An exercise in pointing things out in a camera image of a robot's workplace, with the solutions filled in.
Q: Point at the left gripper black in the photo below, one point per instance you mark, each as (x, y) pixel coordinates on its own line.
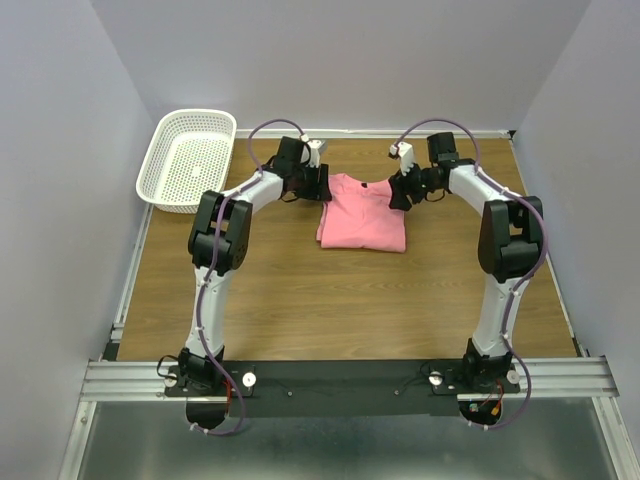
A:
(318, 190)

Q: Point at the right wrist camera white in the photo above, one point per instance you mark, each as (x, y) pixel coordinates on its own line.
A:
(404, 153)

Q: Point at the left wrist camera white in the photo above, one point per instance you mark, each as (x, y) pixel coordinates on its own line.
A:
(312, 151)

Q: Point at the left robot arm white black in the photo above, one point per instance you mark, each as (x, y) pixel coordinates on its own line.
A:
(218, 244)

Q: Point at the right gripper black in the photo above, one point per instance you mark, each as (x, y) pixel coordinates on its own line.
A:
(400, 187)

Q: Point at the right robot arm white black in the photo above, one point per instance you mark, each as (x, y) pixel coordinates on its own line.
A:
(511, 248)

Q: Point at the pink t shirt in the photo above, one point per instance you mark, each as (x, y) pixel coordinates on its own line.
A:
(359, 217)

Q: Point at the white plastic laundry basket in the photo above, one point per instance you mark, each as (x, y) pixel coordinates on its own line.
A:
(189, 153)

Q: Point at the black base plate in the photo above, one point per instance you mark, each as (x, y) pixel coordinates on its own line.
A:
(280, 389)

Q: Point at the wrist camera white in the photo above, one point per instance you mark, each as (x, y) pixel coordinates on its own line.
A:
(312, 151)
(404, 153)

